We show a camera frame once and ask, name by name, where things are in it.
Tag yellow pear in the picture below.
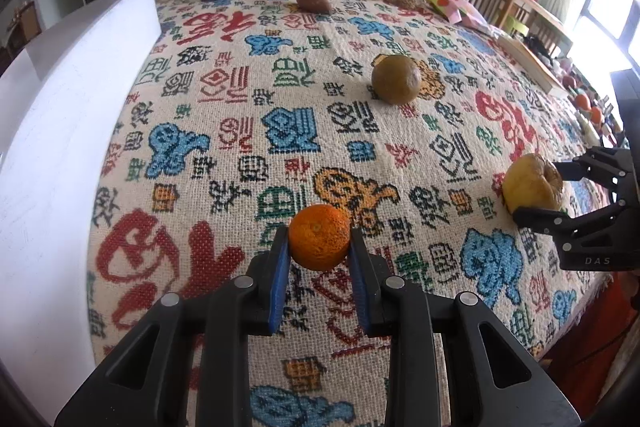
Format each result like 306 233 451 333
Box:
502 153 563 215

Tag orange tangerine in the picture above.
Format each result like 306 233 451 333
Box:
288 205 350 272

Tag wooden chair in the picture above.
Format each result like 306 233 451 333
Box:
466 0 573 57

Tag pink green plastic bag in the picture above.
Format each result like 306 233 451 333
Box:
426 0 491 35

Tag green-brown round fruit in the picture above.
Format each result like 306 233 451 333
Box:
371 55 422 105

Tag patterned woven tablecloth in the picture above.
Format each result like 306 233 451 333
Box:
87 0 608 359

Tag white foam board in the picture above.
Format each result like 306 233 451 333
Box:
1 0 160 424

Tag brown sweet potato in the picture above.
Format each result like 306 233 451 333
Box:
295 0 332 14

